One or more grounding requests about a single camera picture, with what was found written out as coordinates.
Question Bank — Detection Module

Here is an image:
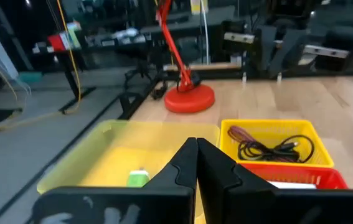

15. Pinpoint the black background desk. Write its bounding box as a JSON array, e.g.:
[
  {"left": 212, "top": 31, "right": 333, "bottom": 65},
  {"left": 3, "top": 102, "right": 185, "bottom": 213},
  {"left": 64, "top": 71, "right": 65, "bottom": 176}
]
[{"left": 32, "top": 21, "right": 152, "bottom": 114}]

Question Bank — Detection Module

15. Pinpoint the black cable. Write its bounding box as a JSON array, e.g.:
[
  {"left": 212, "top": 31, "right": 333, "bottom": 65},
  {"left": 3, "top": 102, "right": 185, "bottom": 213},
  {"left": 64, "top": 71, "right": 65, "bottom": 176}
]
[{"left": 237, "top": 134, "right": 316, "bottom": 164}]

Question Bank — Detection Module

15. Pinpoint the translucent yellow plastic bin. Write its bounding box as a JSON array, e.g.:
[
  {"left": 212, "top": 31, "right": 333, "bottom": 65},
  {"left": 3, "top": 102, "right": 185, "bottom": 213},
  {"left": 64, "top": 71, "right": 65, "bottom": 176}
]
[{"left": 36, "top": 119, "right": 220, "bottom": 224}]

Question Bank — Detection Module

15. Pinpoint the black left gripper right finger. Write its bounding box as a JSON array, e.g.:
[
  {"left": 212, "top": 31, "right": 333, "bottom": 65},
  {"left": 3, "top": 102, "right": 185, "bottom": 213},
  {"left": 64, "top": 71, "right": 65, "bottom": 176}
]
[{"left": 196, "top": 138, "right": 353, "bottom": 224}]

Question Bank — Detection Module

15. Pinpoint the white card reader box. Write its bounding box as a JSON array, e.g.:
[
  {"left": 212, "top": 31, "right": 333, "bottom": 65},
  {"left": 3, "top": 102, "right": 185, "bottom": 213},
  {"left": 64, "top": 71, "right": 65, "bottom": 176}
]
[{"left": 268, "top": 180, "right": 317, "bottom": 190}]

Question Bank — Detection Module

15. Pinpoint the red slotted plastic basket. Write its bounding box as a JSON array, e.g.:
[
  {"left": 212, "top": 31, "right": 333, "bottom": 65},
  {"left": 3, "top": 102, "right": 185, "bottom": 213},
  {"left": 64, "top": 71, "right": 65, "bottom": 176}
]
[{"left": 241, "top": 163, "right": 349, "bottom": 190}]

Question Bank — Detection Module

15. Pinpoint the pink braided cable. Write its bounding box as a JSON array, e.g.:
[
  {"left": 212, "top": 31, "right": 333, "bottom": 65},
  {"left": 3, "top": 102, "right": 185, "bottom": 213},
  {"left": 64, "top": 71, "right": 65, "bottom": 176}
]
[{"left": 227, "top": 125, "right": 260, "bottom": 156}]

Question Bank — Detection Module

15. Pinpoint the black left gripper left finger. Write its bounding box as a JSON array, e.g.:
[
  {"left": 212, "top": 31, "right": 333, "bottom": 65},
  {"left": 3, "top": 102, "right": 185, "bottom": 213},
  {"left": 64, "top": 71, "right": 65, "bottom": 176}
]
[{"left": 31, "top": 137, "right": 198, "bottom": 224}]

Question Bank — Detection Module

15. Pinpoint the yellow slotted plastic basket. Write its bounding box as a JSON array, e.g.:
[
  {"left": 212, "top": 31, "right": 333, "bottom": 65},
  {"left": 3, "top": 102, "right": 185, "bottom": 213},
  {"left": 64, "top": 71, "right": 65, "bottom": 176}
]
[{"left": 219, "top": 119, "right": 335, "bottom": 169}]

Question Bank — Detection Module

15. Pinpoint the green and white charger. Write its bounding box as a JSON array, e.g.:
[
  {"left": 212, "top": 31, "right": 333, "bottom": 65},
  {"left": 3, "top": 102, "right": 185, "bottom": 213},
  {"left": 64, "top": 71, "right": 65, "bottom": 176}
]
[{"left": 126, "top": 167, "right": 151, "bottom": 188}]

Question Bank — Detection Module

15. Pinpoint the red desk lamp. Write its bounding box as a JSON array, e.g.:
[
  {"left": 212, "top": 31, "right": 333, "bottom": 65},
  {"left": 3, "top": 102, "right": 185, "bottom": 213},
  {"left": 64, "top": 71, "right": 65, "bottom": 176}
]
[{"left": 156, "top": 0, "right": 216, "bottom": 114}]

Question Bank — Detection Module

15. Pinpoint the yellow hanging cord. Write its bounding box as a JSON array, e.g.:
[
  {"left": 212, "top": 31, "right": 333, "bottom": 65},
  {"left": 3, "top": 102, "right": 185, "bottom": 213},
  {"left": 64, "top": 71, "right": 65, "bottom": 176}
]
[{"left": 0, "top": 0, "right": 82, "bottom": 133}]

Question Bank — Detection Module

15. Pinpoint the black lamp power cord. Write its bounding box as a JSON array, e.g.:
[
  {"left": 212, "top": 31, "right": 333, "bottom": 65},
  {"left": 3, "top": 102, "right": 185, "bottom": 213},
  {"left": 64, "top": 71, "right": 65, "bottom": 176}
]
[{"left": 151, "top": 82, "right": 167, "bottom": 100}]

